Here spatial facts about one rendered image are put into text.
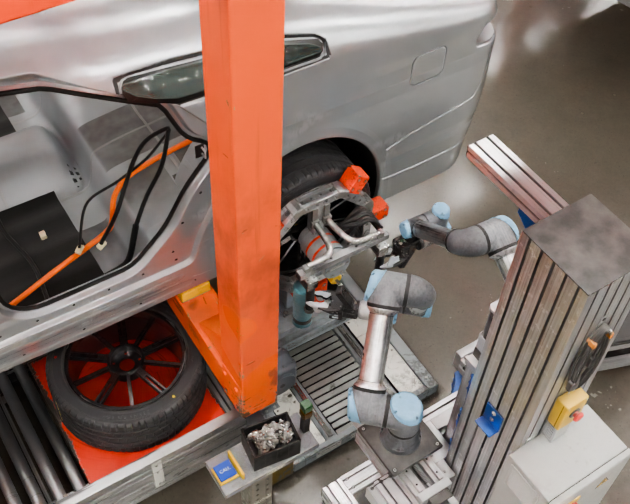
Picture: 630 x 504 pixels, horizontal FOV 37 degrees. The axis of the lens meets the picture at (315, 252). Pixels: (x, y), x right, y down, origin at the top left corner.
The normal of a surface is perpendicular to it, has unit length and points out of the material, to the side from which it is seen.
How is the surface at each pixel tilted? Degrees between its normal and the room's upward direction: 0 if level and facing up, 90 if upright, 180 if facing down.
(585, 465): 0
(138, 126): 6
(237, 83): 90
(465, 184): 0
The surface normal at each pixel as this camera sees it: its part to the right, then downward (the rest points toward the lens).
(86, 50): 0.40, -0.18
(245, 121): 0.54, 0.67
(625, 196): 0.04, -0.63
